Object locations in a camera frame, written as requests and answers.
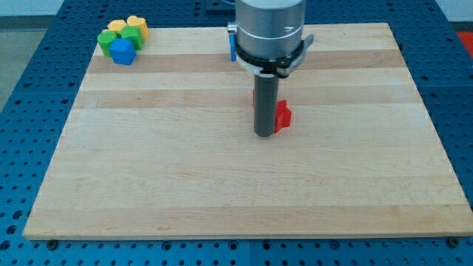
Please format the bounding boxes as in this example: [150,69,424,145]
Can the red star block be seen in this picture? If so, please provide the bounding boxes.
[253,91,292,133]

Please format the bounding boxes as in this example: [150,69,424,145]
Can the green round block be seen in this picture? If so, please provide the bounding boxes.
[97,31,117,58]

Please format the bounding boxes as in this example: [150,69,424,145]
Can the grey cylindrical pointer rod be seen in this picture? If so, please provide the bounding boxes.
[253,75,279,137]

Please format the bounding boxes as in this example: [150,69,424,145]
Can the black white tool flange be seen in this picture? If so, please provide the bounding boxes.
[227,22,314,78]

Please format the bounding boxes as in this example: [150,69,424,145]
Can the blue block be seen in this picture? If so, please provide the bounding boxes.
[109,38,136,65]

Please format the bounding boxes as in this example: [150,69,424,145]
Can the yellow hexagon block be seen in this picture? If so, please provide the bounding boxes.
[107,19,127,33]

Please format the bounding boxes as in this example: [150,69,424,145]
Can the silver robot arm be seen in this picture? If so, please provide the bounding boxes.
[235,0,306,59]

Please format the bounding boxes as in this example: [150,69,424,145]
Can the green star block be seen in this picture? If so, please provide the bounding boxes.
[117,26,144,50]

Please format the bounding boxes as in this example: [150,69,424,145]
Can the yellow heart block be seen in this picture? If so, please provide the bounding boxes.
[126,16,149,38]

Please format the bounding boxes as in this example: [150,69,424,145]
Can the wooden board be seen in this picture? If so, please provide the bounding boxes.
[23,23,472,240]

